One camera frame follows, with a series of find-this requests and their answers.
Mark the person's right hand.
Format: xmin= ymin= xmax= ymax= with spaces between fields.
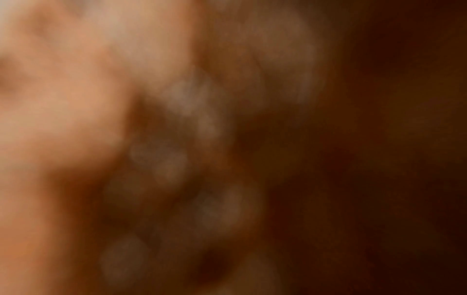
xmin=0 ymin=0 xmax=151 ymax=295

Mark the black striped strap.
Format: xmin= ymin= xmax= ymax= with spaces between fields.
xmin=95 ymin=0 xmax=337 ymax=295

